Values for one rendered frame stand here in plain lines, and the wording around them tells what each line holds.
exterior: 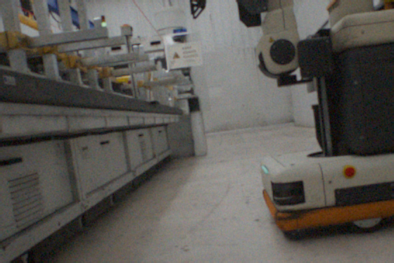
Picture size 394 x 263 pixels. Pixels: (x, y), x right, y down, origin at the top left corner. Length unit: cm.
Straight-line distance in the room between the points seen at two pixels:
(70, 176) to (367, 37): 157
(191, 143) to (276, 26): 460
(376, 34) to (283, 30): 36
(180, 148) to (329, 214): 481
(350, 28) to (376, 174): 54
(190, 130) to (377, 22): 480
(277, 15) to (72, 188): 134
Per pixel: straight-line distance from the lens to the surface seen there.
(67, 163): 234
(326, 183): 160
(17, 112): 139
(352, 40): 167
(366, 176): 163
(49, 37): 146
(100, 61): 192
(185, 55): 616
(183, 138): 626
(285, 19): 179
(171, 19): 1044
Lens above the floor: 49
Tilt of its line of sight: 5 degrees down
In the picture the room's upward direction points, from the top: 8 degrees counter-clockwise
